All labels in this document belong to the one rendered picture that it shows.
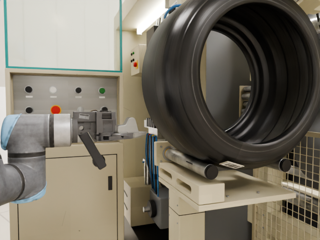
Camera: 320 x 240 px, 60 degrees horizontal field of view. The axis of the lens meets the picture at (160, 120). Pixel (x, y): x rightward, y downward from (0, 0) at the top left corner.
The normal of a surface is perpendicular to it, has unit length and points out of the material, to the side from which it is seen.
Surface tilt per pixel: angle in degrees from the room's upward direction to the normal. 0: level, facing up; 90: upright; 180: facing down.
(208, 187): 90
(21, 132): 84
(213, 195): 90
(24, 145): 86
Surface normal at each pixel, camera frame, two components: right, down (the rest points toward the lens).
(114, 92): 0.33, 0.05
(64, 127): 0.33, -0.23
